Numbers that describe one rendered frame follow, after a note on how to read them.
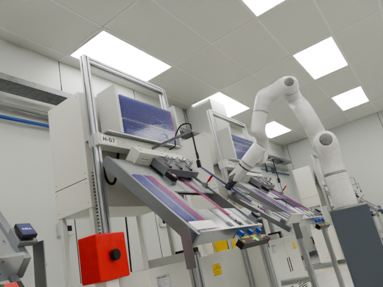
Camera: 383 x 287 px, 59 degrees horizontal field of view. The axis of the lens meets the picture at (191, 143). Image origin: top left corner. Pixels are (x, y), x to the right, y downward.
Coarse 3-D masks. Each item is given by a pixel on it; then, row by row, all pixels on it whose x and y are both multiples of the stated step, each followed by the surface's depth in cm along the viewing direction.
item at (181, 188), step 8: (120, 160) 193; (128, 168) 186; (136, 168) 193; (144, 168) 200; (160, 176) 201; (168, 184) 193; (176, 184) 200; (184, 184) 208; (192, 184) 216; (200, 184) 225; (184, 192) 196; (192, 192) 203; (208, 192) 217
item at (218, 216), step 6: (204, 210) 181; (210, 210) 186; (216, 210) 191; (228, 210) 201; (234, 210) 208; (210, 216) 177; (216, 216) 181; (222, 216) 186; (228, 216) 191; (234, 216) 196; (240, 216) 201; (216, 222) 173; (222, 222) 177; (228, 222) 181; (234, 222) 187; (246, 222) 196; (252, 222) 202
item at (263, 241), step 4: (240, 240) 168; (252, 240) 177; (256, 240) 179; (260, 240) 183; (264, 240) 188; (268, 240) 194; (236, 244) 169; (240, 244) 168; (244, 244) 167; (248, 244) 171; (252, 244) 176; (256, 244) 181; (260, 244) 186; (240, 248) 168; (244, 248) 169
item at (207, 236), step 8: (248, 224) 187; (256, 224) 194; (200, 232) 147; (208, 232) 152; (216, 232) 158; (224, 232) 165; (232, 232) 172; (200, 240) 150; (208, 240) 156; (216, 240) 162
